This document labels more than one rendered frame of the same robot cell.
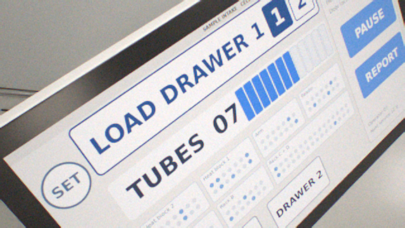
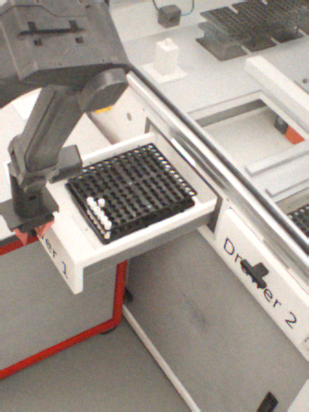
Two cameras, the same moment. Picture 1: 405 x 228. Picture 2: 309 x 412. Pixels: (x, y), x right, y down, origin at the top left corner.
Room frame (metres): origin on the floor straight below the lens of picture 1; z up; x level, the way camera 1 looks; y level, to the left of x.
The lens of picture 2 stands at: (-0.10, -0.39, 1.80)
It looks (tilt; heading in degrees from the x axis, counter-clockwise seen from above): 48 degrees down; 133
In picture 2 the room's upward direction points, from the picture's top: 9 degrees clockwise
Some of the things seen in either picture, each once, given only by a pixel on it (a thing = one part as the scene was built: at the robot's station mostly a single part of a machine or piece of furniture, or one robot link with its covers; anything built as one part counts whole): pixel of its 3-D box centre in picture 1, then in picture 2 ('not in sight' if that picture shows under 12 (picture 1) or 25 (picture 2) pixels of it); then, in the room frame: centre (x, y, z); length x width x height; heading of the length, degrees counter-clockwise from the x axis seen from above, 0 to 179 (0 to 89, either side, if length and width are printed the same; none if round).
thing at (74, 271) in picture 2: not in sight; (45, 225); (-0.76, 0.02, 0.87); 0.29 x 0.02 x 0.11; 172
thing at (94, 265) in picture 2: not in sight; (132, 193); (-0.73, 0.23, 0.86); 0.40 x 0.26 x 0.06; 82
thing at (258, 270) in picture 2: not in sight; (257, 271); (-0.41, 0.27, 0.91); 0.07 x 0.04 x 0.01; 172
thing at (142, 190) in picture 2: not in sight; (129, 193); (-0.73, 0.22, 0.87); 0.22 x 0.18 x 0.06; 82
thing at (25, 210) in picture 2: not in sight; (27, 199); (-0.74, -0.03, 1.01); 0.10 x 0.07 x 0.07; 82
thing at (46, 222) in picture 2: not in sight; (31, 223); (-0.74, -0.02, 0.93); 0.07 x 0.07 x 0.09; 82
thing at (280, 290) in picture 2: not in sight; (264, 275); (-0.41, 0.29, 0.87); 0.29 x 0.02 x 0.11; 172
